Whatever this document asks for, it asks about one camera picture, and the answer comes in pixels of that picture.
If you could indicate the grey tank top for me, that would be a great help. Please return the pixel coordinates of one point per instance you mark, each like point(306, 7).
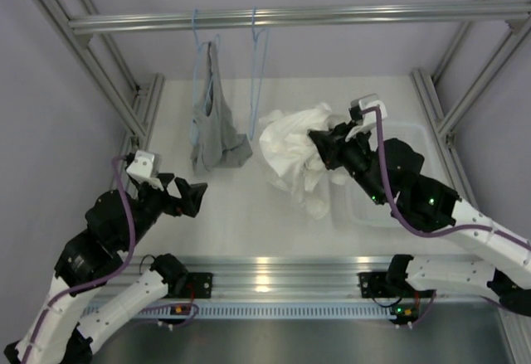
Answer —
point(215, 141)

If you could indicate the aluminium hanging rail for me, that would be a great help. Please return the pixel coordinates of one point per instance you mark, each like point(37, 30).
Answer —
point(486, 10)

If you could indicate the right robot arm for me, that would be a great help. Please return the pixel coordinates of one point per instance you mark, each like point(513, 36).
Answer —
point(391, 175)

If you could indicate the white tank top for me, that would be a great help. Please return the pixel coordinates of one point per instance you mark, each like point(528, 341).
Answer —
point(290, 160)

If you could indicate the white slotted cable duct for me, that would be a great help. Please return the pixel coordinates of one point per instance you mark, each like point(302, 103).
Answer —
point(211, 310)

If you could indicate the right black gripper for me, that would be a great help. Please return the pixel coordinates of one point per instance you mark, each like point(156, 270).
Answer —
point(333, 145)

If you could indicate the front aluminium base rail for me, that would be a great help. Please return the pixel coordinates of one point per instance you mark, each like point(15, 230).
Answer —
point(270, 279)

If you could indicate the blue wire hanger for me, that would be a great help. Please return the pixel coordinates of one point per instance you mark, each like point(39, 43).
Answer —
point(260, 41)
point(202, 79)

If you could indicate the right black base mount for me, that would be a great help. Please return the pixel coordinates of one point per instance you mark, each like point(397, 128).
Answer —
point(374, 285)

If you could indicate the right aluminium frame post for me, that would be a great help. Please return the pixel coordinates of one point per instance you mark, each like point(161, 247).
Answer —
point(473, 60)

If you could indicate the left aluminium frame post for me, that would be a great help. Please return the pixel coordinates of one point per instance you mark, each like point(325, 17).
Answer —
point(138, 110)

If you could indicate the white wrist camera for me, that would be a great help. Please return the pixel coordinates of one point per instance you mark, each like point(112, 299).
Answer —
point(143, 167)
point(363, 113)

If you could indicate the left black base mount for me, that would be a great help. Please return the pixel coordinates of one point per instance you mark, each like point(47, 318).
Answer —
point(198, 286)

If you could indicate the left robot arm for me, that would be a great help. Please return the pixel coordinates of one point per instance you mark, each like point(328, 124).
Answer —
point(61, 332)

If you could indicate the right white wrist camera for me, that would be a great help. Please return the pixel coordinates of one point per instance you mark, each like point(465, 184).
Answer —
point(363, 113)

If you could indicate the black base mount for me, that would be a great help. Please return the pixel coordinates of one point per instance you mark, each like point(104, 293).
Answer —
point(374, 285)
point(198, 286)

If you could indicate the aluminium frame post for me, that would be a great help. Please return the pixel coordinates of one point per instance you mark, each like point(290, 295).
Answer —
point(473, 60)
point(138, 110)

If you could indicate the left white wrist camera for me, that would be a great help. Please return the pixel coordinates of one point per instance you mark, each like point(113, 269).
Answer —
point(143, 167)

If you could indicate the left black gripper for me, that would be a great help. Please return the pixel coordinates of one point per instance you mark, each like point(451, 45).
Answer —
point(191, 195)

